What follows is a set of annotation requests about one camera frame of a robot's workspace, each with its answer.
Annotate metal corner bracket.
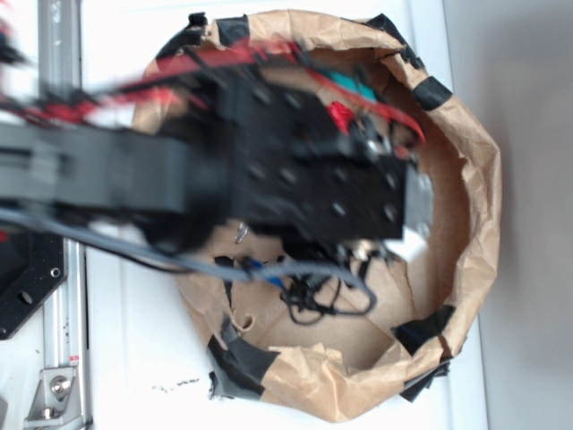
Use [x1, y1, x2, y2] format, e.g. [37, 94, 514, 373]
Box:
[24, 366, 81, 429]

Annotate aluminium extrusion rail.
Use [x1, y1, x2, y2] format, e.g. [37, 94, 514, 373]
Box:
[31, 1, 93, 429]

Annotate green block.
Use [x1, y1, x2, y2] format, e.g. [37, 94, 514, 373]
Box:
[323, 71, 378, 101]

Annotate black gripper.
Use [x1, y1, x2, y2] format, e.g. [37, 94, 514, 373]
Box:
[214, 69, 433, 260]

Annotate grey cable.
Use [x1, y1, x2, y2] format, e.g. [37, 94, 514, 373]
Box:
[0, 208, 378, 314]

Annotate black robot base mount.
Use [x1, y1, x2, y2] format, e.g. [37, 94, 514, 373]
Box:
[1, 229, 67, 340]

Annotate brown paper bag bin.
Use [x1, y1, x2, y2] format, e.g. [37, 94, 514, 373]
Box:
[132, 10, 502, 424]

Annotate red cable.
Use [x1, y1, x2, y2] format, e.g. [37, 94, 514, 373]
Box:
[0, 38, 426, 145]

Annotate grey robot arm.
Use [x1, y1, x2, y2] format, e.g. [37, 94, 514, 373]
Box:
[1, 70, 434, 255]

